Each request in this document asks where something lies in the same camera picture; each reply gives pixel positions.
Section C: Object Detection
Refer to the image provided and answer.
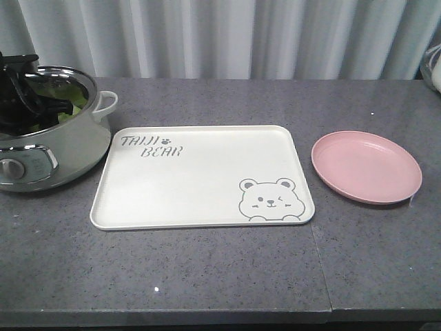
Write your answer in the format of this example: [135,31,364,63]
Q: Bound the cream bear serving tray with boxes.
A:
[90,125,315,230]

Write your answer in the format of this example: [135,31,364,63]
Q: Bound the green lettuce leaf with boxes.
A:
[34,81,88,123]

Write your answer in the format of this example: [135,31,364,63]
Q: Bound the pale green electric cooking pot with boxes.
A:
[1,66,118,192]

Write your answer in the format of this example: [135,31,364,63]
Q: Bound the pink round plate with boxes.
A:
[311,131,422,205]

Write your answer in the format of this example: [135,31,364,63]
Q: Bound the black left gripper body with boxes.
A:
[1,54,74,134]

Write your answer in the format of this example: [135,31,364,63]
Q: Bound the white pleated curtain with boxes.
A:
[1,1,440,79]

